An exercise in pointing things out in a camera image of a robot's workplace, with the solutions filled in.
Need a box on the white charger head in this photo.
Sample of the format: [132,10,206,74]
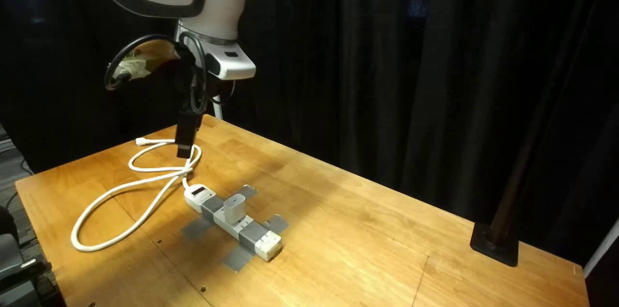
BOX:
[223,194,247,224]

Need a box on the white power strip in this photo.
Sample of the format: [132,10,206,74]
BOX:
[184,184,284,262]

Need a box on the grey tape strip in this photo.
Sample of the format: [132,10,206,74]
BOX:
[181,185,258,241]
[222,214,290,273]

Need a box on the black curtain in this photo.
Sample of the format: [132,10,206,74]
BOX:
[0,0,619,269]

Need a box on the black stand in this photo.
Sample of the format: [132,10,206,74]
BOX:
[470,99,552,268]

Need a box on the white pole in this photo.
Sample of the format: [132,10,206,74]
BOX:
[583,218,619,279]

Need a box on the white power cord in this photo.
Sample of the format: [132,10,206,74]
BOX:
[71,137,203,253]

